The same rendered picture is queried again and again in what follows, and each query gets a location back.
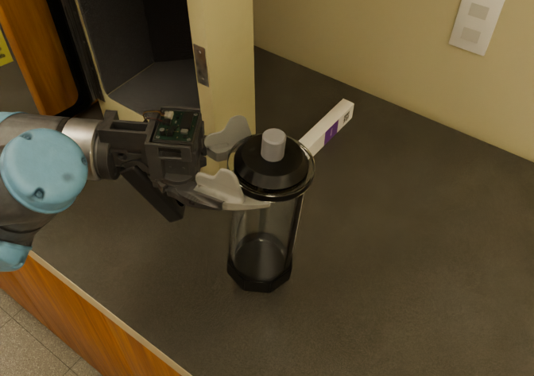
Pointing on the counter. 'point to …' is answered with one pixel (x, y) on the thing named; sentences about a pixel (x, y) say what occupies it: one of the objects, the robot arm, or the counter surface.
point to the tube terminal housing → (214, 52)
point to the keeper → (201, 65)
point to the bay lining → (133, 22)
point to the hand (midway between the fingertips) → (267, 176)
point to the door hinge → (79, 36)
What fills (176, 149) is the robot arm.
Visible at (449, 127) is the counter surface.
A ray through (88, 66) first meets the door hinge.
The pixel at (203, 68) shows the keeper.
